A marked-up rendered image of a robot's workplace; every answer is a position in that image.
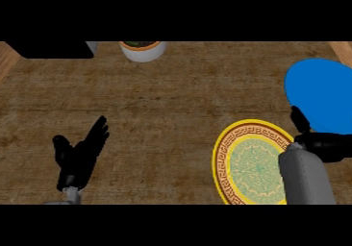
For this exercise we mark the yellow patterned plate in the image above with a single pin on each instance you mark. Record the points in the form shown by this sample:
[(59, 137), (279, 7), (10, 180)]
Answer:
[(251, 163)]

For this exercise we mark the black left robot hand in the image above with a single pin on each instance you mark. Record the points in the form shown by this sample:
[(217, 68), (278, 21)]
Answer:
[(78, 158)]

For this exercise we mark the blue plate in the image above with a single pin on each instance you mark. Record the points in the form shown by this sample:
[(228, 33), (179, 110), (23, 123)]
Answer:
[(325, 93)]

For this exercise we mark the white plant pot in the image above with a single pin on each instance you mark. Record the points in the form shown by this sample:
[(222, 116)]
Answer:
[(142, 51)]

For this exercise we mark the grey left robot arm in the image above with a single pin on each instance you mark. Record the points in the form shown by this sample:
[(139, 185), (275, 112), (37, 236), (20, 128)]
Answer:
[(68, 197)]

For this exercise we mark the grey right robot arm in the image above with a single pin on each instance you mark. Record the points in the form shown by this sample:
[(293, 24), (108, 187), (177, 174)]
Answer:
[(303, 177)]

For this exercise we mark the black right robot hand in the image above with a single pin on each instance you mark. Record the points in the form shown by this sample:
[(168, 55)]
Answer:
[(325, 145)]

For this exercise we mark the black appliance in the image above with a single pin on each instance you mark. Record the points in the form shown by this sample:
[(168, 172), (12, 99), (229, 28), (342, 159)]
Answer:
[(53, 49)]

